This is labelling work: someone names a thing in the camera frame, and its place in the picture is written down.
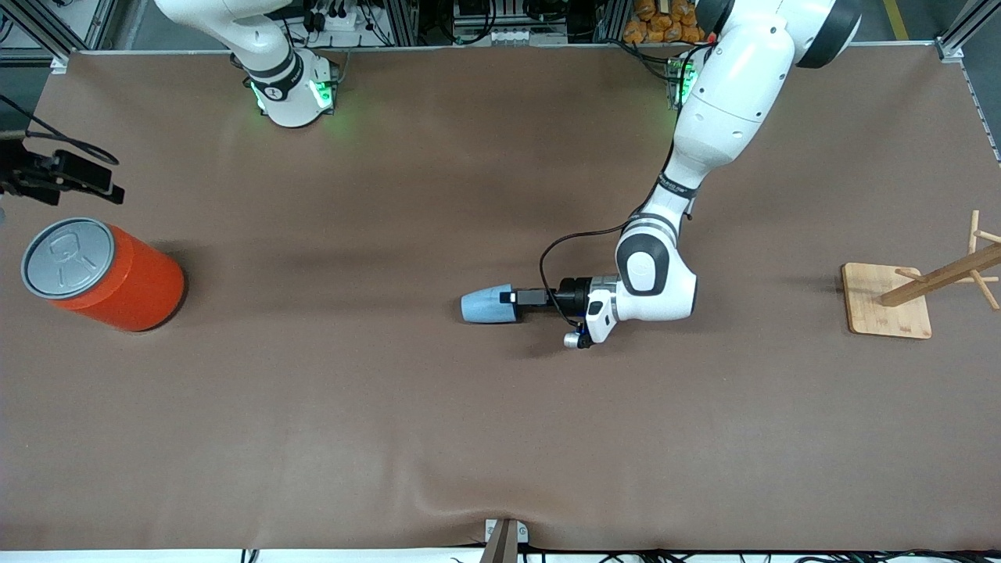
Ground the light blue plastic cup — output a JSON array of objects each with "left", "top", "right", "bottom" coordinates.
[{"left": 461, "top": 285, "right": 521, "bottom": 325}]

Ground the wooden cup rack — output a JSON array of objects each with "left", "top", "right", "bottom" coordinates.
[{"left": 841, "top": 210, "right": 1001, "bottom": 339}]

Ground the orange can with silver lid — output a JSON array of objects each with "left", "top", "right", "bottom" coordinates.
[{"left": 21, "top": 217, "right": 186, "bottom": 332}]

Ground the brown table cover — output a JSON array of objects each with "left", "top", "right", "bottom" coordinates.
[{"left": 0, "top": 45, "right": 1001, "bottom": 552}]

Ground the orange snack bags pile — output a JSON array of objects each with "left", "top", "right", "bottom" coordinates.
[{"left": 623, "top": 0, "right": 705, "bottom": 44}]

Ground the white power strip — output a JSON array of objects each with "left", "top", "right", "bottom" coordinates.
[{"left": 307, "top": 0, "right": 362, "bottom": 32}]

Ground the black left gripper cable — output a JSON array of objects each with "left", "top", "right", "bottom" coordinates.
[{"left": 538, "top": 225, "right": 628, "bottom": 314}]

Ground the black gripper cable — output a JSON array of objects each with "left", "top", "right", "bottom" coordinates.
[
  {"left": 538, "top": 225, "right": 628, "bottom": 314},
  {"left": 0, "top": 94, "right": 120, "bottom": 167}
]

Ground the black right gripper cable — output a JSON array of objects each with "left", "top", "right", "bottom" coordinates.
[{"left": 0, "top": 94, "right": 120, "bottom": 167}]

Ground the aluminium frame post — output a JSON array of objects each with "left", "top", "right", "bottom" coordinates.
[
  {"left": 12, "top": 0, "right": 87, "bottom": 59},
  {"left": 935, "top": 0, "right": 1001, "bottom": 59}
]

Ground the metal table clamp bracket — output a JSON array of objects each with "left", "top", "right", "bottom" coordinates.
[{"left": 479, "top": 518, "right": 529, "bottom": 563}]

